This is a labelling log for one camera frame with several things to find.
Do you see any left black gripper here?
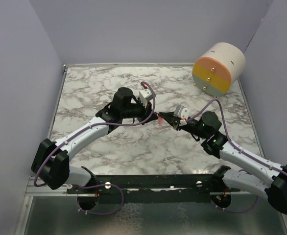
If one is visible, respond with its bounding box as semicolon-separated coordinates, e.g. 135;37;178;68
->
121;97;159;125

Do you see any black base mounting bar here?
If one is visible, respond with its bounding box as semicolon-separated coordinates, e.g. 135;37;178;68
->
67;165;237;204

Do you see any cylindrical pastel drawer box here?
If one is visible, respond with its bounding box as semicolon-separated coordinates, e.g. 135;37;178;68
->
192;42;246;97

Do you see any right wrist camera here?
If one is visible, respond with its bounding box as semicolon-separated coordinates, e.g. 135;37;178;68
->
174;105;190;119

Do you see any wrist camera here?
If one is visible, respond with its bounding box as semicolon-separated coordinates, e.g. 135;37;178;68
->
174;105;190;119
139;88;153;108

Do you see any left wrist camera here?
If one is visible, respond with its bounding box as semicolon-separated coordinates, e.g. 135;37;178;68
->
139;88;153;108

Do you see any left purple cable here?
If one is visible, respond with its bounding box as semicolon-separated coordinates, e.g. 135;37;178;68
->
33;81;157;216

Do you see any purple cable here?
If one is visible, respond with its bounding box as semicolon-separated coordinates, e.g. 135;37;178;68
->
33;81;157;216
185;98;287;212

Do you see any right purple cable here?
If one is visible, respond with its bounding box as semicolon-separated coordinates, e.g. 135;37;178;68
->
185;98;287;212

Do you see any aluminium table frame rail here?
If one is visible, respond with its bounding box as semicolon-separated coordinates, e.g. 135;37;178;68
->
13;64;68;235

